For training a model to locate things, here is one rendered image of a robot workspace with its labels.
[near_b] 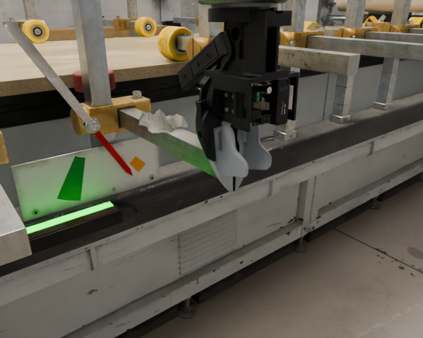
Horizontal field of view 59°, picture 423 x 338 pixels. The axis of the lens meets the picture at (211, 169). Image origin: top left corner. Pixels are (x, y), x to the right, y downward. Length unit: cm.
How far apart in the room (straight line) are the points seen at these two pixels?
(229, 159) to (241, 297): 112
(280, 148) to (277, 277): 78
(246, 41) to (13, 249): 29
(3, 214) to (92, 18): 36
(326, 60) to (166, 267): 86
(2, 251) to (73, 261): 43
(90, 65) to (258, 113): 35
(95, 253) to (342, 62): 58
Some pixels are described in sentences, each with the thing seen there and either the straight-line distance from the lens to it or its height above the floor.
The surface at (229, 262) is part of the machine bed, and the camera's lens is 140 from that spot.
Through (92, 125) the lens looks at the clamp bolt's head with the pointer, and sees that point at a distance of 65.
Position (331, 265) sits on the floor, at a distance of 173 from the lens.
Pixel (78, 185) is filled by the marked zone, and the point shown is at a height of 74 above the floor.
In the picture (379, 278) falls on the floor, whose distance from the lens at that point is 173.
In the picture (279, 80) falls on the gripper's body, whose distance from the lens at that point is 39.
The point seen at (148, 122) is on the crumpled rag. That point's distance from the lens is 57.
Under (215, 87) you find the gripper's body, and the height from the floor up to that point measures 95.
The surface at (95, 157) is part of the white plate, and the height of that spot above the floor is 78.
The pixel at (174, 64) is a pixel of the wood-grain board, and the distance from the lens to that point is 93.
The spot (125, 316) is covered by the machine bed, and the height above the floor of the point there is 16.
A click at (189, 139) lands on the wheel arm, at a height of 86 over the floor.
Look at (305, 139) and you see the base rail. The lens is 103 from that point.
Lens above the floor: 103
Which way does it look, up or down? 24 degrees down
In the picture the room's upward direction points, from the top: straight up
